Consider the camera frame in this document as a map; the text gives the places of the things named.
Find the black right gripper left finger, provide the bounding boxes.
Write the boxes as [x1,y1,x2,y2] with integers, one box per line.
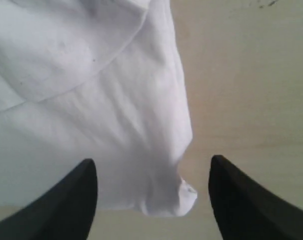
[0,159,98,240]

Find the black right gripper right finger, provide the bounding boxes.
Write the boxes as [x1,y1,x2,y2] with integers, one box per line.
[208,155,303,240]

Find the white t-shirt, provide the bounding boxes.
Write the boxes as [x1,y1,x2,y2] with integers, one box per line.
[0,0,197,217]

